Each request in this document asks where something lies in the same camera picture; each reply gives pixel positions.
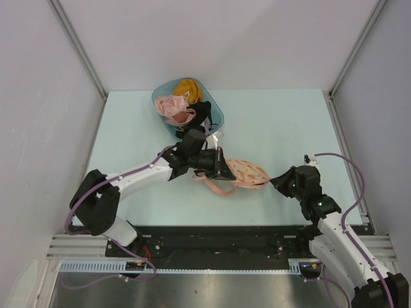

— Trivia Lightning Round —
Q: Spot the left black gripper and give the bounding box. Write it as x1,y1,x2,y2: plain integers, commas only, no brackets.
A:
188,146,235,181

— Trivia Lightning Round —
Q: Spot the floral mesh laundry bag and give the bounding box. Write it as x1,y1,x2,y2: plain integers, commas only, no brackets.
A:
193,158,270,196

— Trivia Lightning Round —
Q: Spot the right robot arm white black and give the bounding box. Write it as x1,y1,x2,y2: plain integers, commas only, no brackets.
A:
270,165,410,307

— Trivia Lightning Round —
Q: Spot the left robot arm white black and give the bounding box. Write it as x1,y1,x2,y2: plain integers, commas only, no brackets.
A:
65,130,236,257

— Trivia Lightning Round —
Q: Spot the black bra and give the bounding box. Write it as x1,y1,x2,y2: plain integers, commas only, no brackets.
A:
181,101,218,133

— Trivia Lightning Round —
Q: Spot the pink bra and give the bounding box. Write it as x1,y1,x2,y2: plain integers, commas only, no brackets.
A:
154,95,197,127

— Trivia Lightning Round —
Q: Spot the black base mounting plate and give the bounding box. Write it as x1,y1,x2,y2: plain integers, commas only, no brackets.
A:
66,224,375,270

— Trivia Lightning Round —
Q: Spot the mustard yellow garment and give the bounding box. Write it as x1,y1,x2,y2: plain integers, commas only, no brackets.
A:
173,79,204,105

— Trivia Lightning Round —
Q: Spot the teal plastic basin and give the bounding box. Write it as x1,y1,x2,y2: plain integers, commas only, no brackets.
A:
152,78,224,140

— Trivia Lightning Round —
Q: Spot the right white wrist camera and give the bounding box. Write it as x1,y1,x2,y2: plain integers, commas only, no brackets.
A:
304,155,319,168

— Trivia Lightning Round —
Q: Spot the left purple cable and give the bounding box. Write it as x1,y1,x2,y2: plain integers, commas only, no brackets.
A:
60,117,214,289

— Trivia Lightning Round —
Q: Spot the grey slotted cable duct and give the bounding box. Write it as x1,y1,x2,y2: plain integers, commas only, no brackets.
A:
59,259,321,275

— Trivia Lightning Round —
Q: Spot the aluminium rail beam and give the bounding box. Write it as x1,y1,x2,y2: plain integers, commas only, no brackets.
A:
47,234,397,262

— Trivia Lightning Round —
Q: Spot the right aluminium frame post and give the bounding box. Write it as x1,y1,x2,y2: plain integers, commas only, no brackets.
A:
328,0,390,99

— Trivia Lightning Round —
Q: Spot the aluminium frame post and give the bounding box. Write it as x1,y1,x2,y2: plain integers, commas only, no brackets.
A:
48,0,108,101
328,0,390,99

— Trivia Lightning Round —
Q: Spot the left aluminium frame post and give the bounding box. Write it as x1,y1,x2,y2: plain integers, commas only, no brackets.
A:
48,0,108,101

